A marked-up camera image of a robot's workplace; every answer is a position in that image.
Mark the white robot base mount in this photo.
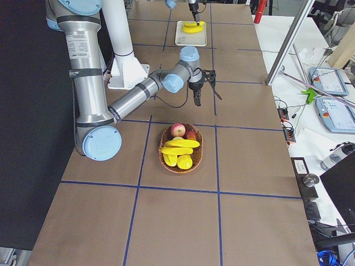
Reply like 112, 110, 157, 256
102, 0, 149, 90

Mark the red bottle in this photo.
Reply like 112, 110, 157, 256
253, 0, 268, 24

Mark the purple eggplant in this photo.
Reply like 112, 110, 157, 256
185, 130, 196, 141

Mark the near teach pendant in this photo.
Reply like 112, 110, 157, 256
315, 97, 354, 134

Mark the red apple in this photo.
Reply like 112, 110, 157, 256
170, 123, 186, 137

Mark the white bear tray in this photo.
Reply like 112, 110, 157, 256
175, 21, 207, 47

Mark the metal cup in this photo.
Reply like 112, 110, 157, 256
302, 173, 320, 188

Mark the teach pendant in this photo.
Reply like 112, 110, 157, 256
309, 66, 349, 96
315, 97, 354, 134

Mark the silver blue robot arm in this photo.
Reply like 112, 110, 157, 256
45, 1, 202, 161
165, 0, 200, 26

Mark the far teach pendant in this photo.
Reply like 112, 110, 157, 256
309, 66, 349, 96

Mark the long metal reacher tool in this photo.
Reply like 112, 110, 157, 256
278, 44, 354, 108

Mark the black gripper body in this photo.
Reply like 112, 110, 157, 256
188, 0, 199, 11
188, 74, 203, 91

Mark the brown wicker basket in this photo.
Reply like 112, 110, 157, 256
158, 123, 203, 173

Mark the aluminium frame post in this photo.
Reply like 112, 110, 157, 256
266, 0, 315, 85

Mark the yellow banana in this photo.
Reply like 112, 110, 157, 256
182, 21, 205, 28
163, 154, 178, 167
182, 26, 204, 34
159, 147, 194, 156
164, 139, 200, 148

